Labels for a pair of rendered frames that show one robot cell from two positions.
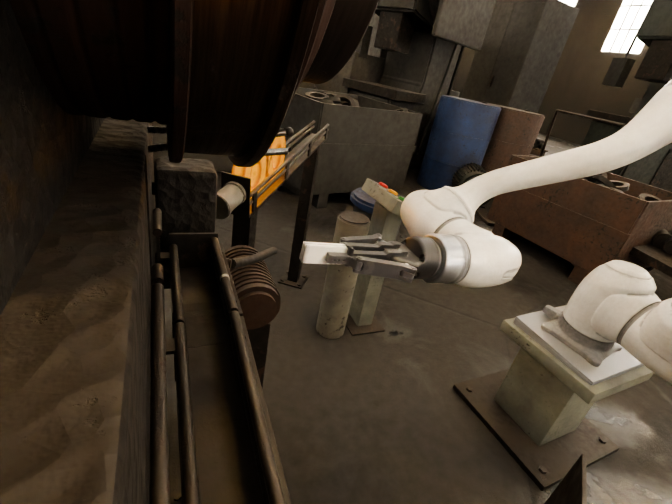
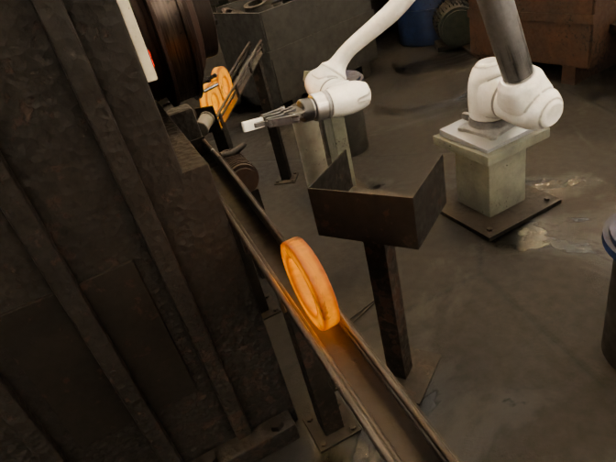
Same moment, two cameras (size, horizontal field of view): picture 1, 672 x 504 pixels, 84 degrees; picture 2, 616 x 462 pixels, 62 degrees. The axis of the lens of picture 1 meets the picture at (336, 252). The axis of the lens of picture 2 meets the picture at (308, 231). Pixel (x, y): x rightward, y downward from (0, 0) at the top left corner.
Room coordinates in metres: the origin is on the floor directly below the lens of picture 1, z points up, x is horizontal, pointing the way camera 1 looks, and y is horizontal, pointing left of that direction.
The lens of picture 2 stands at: (-0.99, -0.35, 1.28)
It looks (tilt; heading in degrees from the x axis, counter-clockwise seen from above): 32 degrees down; 11
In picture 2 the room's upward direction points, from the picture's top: 14 degrees counter-clockwise
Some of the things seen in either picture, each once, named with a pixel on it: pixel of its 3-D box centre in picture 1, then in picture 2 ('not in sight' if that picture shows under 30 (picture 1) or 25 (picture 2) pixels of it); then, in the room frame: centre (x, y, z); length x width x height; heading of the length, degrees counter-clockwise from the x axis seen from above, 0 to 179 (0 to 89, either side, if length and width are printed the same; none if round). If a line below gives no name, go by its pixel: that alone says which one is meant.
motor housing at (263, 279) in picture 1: (241, 346); (249, 214); (0.78, 0.20, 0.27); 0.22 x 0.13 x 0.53; 28
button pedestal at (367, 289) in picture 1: (374, 260); (335, 133); (1.37, -0.16, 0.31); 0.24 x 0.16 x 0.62; 28
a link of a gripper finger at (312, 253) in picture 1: (324, 254); (253, 125); (0.50, 0.02, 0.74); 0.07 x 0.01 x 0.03; 118
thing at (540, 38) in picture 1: (501, 92); not in sight; (5.49, -1.71, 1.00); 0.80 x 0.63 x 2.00; 33
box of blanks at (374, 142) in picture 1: (336, 143); (292, 41); (3.19, 0.18, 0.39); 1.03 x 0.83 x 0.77; 133
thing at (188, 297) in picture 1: (199, 303); (207, 167); (0.44, 0.18, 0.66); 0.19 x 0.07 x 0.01; 28
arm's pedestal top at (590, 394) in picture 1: (573, 348); (489, 136); (1.00, -0.81, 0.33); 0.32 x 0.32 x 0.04; 31
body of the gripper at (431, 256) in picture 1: (406, 257); (298, 112); (0.58, -0.12, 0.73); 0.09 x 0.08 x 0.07; 118
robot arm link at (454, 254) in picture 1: (438, 258); (318, 106); (0.61, -0.18, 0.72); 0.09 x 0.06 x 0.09; 28
